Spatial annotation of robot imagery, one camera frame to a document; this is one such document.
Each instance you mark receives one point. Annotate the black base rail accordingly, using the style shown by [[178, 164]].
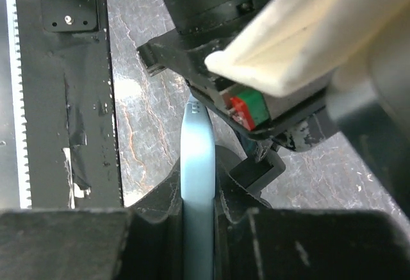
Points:
[[71, 146]]

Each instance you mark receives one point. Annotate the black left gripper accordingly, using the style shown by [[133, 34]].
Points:
[[297, 122]]

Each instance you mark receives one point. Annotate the phone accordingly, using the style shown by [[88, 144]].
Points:
[[197, 164]]

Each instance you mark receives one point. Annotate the black phone stand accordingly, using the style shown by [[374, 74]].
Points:
[[251, 175]]

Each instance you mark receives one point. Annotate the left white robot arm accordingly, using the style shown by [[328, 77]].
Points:
[[366, 98]]

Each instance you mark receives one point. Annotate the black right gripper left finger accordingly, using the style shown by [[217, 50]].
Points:
[[143, 241]]

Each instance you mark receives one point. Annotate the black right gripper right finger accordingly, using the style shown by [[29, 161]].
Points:
[[253, 241]]

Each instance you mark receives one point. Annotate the white cable duct strip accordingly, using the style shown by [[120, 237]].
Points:
[[19, 118]]

